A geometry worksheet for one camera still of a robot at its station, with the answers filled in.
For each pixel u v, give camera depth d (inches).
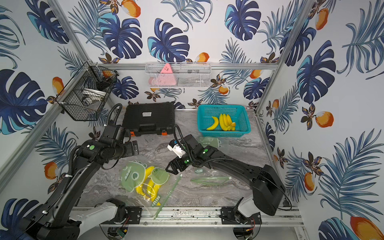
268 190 16.5
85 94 31.3
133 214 29.8
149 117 42.2
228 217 28.8
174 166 26.2
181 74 36.4
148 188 32.0
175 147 27.4
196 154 23.8
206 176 31.4
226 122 43.2
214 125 43.2
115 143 21.3
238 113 43.8
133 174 30.8
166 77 35.7
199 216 30.1
